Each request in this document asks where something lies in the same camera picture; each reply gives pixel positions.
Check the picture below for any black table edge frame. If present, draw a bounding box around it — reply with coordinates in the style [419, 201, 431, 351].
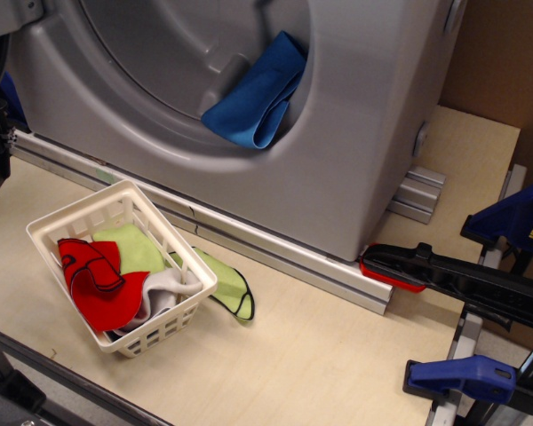
[0, 332, 167, 425]

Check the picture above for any long aluminium extrusion rail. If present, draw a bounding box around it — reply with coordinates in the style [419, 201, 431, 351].
[11, 130, 394, 315]

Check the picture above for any red cloth black trim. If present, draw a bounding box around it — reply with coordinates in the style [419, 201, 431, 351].
[58, 238, 149, 332]

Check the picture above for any grey toy washing machine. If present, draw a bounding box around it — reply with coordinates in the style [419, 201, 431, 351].
[8, 1, 465, 260]

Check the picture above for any blue clamp behind machine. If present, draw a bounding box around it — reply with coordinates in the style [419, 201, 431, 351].
[0, 72, 27, 124]

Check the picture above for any blue cloth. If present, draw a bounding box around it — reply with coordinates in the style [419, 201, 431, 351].
[201, 31, 306, 150]

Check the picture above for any white plastic laundry basket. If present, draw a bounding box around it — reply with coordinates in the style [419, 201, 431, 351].
[27, 181, 217, 358]

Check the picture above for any blue Irwin clamp upper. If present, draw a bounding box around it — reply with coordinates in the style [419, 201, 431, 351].
[460, 185, 533, 253]

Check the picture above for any black red bar clamp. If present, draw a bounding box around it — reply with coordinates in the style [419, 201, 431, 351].
[360, 243, 533, 328]

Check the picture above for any blue irwin clamp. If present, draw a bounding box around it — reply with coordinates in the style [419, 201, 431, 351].
[402, 355, 533, 415]
[460, 185, 533, 253]

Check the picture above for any brown cardboard box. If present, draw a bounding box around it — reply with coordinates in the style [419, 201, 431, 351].
[441, 1, 533, 181]

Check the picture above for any white grey cloth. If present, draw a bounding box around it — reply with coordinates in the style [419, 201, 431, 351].
[113, 268, 203, 336]

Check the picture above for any short aluminium extrusion block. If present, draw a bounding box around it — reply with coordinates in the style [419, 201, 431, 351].
[387, 166, 447, 225]

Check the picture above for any light green cloth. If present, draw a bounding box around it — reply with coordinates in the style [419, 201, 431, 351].
[93, 224, 255, 321]

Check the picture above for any blue Irwin clamp lower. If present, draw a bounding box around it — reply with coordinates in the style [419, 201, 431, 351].
[402, 355, 533, 415]

